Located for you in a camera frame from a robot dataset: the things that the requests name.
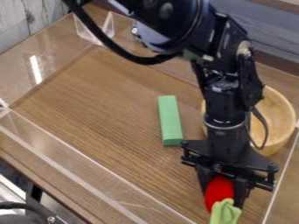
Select green rectangular block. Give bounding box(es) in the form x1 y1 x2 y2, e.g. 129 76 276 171
157 95 183 146

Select black cable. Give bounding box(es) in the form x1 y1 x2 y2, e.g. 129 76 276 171
0 200 56 224

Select wooden bowl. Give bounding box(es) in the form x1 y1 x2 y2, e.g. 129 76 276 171
200 85 296 157

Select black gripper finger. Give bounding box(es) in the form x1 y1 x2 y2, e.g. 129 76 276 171
197 170 213 193
233 178 248 208

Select black table leg bracket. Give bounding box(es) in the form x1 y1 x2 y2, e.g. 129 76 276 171
25 184 69 224

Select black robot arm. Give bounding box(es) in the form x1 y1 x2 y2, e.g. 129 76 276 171
61 0 279 207

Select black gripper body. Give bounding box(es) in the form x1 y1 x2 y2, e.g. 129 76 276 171
180 140 279 192

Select clear acrylic corner bracket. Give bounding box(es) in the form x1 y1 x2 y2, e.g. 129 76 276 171
73 12 115 46

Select red plush strawberry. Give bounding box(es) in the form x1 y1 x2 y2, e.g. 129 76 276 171
201 174 243 224

